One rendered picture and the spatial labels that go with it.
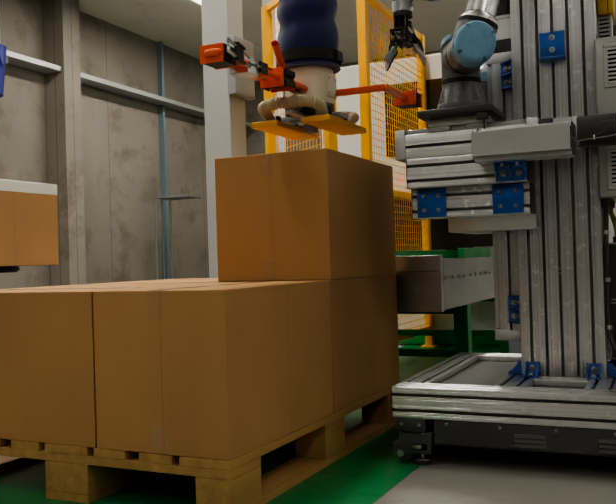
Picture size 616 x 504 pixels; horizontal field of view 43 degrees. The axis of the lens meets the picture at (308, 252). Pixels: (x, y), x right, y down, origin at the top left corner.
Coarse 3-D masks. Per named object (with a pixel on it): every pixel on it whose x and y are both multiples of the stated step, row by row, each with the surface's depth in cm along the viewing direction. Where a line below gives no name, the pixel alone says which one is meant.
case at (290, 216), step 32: (224, 160) 255; (256, 160) 250; (288, 160) 245; (320, 160) 240; (352, 160) 258; (224, 192) 255; (256, 192) 250; (288, 192) 245; (320, 192) 240; (352, 192) 257; (384, 192) 284; (224, 224) 255; (256, 224) 250; (288, 224) 245; (320, 224) 240; (352, 224) 256; (384, 224) 283; (224, 256) 255; (256, 256) 250; (288, 256) 245; (320, 256) 240; (352, 256) 255; (384, 256) 282
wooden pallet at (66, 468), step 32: (384, 416) 279; (0, 448) 216; (32, 448) 211; (64, 448) 206; (96, 448) 201; (320, 448) 232; (352, 448) 249; (64, 480) 206; (96, 480) 205; (128, 480) 217; (224, 480) 185; (256, 480) 194; (288, 480) 211
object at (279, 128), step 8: (272, 120) 262; (280, 120) 272; (256, 128) 266; (264, 128) 266; (272, 128) 267; (280, 128) 267; (288, 128) 269; (296, 128) 275; (288, 136) 286; (296, 136) 286; (304, 136) 287; (312, 136) 288
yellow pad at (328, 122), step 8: (328, 112) 263; (304, 120) 257; (312, 120) 256; (320, 120) 255; (328, 120) 254; (336, 120) 258; (344, 120) 265; (320, 128) 270; (328, 128) 270; (336, 128) 271; (344, 128) 271; (352, 128) 272; (360, 128) 278
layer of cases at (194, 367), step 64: (0, 320) 216; (64, 320) 206; (128, 320) 197; (192, 320) 188; (256, 320) 197; (320, 320) 231; (384, 320) 279; (0, 384) 216; (64, 384) 206; (128, 384) 197; (192, 384) 189; (256, 384) 196; (320, 384) 230; (384, 384) 277; (128, 448) 197; (192, 448) 189; (256, 448) 196
